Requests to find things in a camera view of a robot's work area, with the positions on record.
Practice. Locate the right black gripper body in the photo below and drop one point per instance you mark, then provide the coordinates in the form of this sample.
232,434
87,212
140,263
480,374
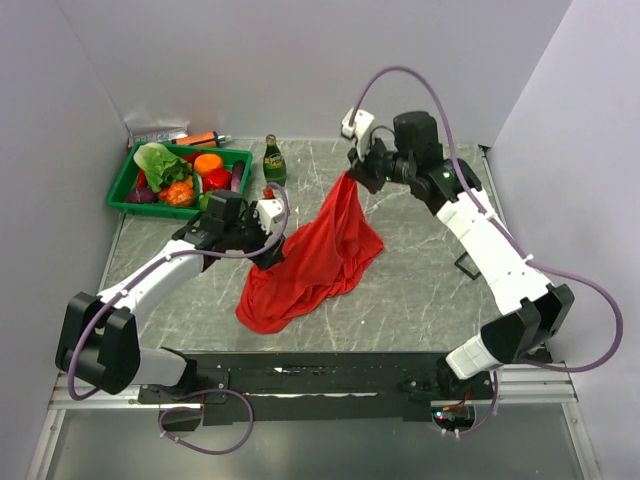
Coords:
379,165

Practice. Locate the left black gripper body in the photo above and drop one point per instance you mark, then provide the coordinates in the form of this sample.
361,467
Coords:
247,236

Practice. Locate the red t-shirt garment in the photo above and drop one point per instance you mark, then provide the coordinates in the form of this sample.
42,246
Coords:
324,258

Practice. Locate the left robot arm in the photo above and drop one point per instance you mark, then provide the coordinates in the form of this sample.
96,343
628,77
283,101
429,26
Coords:
99,345

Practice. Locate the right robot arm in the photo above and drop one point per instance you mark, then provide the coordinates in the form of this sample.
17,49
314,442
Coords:
531,308

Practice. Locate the green toy vegetable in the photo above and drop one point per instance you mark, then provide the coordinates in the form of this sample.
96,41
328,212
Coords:
204,200

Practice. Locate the red toy pepper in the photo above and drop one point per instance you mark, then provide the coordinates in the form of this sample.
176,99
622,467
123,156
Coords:
217,179

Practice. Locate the purple toy eggplant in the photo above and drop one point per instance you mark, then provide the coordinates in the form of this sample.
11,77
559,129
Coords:
237,173

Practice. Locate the green glass bottle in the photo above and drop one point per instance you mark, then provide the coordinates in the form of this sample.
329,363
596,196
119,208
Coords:
274,165

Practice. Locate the orange toy pumpkin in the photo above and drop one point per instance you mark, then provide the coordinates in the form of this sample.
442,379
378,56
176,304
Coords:
179,194

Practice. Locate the toy orange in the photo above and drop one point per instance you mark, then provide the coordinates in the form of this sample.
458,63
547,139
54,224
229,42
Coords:
206,163

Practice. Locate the orange black tube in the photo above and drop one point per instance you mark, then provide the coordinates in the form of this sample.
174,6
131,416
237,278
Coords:
207,139

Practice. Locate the toy lettuce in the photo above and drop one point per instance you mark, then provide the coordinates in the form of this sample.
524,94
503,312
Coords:
161,167

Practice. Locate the purple toy onion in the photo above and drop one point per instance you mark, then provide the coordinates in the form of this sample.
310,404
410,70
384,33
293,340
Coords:
141,195

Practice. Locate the red toy chili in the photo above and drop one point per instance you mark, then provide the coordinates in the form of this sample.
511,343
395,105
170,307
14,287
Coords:
141,180

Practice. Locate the green plastic basket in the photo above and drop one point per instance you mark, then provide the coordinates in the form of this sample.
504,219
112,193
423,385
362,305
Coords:
126,181

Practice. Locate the crumpled white packet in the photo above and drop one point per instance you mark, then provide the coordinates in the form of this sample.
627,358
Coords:
155,130

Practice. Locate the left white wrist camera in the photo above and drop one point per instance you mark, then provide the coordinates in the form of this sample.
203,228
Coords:
270,214

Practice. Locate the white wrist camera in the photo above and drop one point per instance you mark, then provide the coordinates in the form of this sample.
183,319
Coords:
357,124
270,214

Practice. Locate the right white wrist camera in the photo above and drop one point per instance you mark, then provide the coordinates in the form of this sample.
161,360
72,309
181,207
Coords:
357,124

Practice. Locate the small black frame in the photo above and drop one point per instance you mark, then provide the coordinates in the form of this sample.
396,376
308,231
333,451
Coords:
465,264

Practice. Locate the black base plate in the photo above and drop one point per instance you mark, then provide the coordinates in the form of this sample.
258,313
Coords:
286,386

